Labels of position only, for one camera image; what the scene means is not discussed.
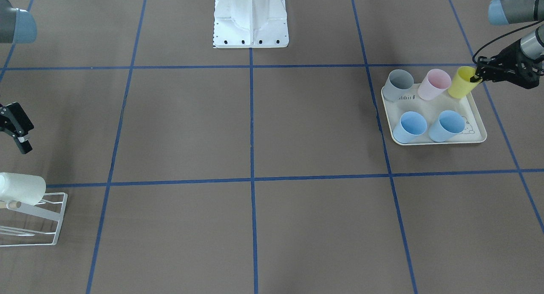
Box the blue plastic cup far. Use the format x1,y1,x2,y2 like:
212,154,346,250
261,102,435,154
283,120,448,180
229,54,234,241
393,111,428,144

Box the blue plastic cup near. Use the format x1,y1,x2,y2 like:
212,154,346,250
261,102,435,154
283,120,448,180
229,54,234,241
428,110,465,142

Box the pink plastic cup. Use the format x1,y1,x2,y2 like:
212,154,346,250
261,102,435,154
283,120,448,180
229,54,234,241
417,69,451,101

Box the cream plastic tray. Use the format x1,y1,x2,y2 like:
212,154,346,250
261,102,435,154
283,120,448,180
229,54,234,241
382,84,488,146

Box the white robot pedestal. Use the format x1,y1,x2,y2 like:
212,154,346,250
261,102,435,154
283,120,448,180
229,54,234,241
212,0,289,49

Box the grey plastic cup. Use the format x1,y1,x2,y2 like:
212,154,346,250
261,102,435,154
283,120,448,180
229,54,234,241
382,69,414,102

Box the white wire cup rack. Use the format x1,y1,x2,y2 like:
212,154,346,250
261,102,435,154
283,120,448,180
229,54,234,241
1,192,68,248

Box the blue plastic cup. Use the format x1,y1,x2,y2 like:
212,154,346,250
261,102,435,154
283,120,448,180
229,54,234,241
393,111,428,144
428,110,465,142

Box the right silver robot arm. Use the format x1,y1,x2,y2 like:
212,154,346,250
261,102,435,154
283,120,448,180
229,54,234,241
0,0,37,154

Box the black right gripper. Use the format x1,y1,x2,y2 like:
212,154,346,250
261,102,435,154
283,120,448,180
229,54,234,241
0,102,34,154

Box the yellow plastic cup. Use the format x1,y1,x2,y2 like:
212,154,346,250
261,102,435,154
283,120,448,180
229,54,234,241
447,66,480,99

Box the white plastic cup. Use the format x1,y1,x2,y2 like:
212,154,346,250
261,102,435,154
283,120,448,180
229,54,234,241
0,172,46,205

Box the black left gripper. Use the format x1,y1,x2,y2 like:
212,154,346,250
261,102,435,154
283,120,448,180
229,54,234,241
470,39,543,89

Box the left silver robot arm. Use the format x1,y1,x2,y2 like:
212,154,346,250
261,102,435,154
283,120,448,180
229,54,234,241
470,0,544,89

